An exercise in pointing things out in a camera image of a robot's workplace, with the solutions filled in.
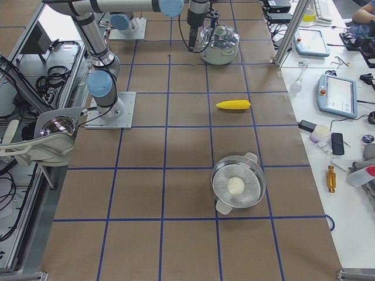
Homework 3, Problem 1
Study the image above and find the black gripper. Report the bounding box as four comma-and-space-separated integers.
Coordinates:
187, 11, 204, 52

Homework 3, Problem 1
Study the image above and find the glass pot lid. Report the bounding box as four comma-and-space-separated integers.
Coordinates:
200, 24, 240, 50

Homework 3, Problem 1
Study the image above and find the yellow toy corn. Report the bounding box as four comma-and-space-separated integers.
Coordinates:
216, 100, 251, 110

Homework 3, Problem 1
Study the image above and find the white steel cooking pot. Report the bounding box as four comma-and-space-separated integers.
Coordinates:
197, 40, 239, 65

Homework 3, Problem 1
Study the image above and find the steel pot with egg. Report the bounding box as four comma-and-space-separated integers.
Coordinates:
211, 152, 267, 215

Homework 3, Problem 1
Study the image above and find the steel pot on chair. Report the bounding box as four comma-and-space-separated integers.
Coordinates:
39, 115, 76, 136

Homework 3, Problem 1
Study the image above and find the far blue teach pendant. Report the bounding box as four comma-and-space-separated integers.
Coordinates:
294, 29, 330, 57

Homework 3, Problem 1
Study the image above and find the blue teach pendant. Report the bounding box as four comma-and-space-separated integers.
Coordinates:
294, 29, 330, 57
316, 74, 357, 119

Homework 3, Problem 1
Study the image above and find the yellow tape roll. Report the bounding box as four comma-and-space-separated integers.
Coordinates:
302, 9, 316, 22

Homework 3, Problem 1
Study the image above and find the clear light bulb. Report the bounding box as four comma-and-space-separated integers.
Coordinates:
289, 65, 308, 97

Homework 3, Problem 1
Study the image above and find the black power adapter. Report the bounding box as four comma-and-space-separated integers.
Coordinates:
298, 120, 317, 132

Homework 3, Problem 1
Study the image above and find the near blue teach pendant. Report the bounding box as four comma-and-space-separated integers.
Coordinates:
316, 74, 357, 119

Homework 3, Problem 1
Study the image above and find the lavender cup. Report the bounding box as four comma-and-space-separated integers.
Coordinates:
309, 125, 330, 143

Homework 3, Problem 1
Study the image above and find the black smartphone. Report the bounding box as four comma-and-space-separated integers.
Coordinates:
331, 133, 345, 156

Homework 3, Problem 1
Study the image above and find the gold metal fitting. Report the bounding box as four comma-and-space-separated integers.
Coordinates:
326, 165, 336, 193

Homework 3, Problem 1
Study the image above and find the aluminium frame post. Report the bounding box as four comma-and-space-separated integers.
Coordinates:
274, 0, 310, 67

